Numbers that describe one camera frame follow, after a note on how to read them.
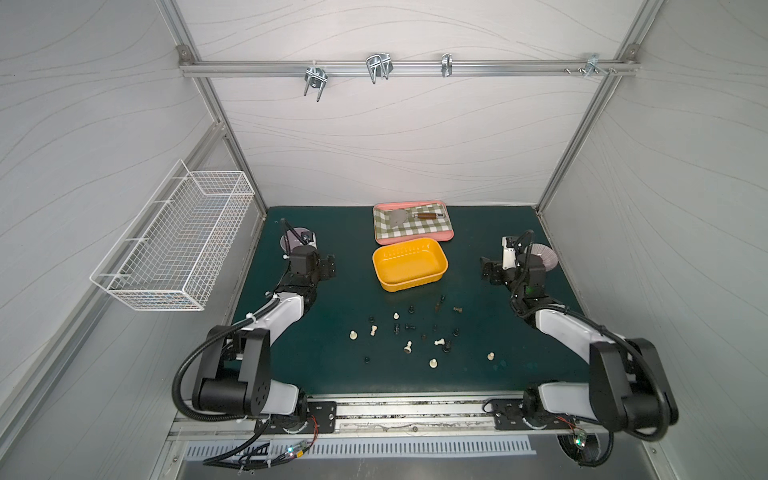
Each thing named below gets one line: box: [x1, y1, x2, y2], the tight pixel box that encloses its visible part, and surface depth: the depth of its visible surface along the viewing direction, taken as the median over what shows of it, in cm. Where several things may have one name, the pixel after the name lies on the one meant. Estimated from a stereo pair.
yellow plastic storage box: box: [372, 238, 449, 292], surface depth 104 cm
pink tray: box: [373, 200, 454, 245], surface depth 117 cm
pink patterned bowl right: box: [524, 243, 558, 271], surface depth 104 cm
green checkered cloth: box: [373, 203, 453, 240], surface depth 117 cm
